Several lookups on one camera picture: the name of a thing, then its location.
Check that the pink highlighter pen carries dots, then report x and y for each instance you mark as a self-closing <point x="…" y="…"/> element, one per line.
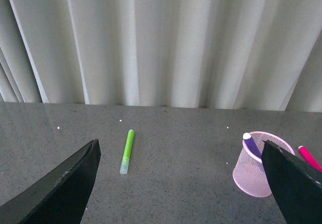
<point x="309" y="158"/>

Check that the green highlighter pen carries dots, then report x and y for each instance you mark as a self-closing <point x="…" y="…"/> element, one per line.
<point x="127" y="152"/>

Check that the white pleated curtain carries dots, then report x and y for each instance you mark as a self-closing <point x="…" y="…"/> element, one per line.
<point x="222" y="54"/>

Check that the purple highlighter pen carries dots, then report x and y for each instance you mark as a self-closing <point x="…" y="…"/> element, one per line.
<point x="249" y="141"/>

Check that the pink mesh pen cup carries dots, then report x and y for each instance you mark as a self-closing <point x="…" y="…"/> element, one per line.
<point x="249" y="174"/>

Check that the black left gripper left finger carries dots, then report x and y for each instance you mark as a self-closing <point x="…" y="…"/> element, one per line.
<point x="62" y="195"/>

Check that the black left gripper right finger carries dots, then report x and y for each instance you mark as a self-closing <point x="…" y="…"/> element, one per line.
<point x="295" y="184"/>

